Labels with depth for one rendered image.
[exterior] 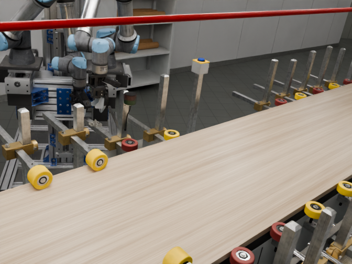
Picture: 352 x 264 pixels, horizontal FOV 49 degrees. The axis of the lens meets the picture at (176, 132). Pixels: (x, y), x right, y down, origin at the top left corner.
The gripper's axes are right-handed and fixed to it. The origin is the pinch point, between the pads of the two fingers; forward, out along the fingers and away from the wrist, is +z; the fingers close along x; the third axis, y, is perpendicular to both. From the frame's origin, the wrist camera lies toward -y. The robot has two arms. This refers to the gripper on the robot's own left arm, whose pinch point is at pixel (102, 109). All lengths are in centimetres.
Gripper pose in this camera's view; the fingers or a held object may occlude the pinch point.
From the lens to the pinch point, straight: 198.9
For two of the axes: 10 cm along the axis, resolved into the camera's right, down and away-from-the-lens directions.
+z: -1.2, 8.8, 4.5
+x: 6.6, 4.1, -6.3
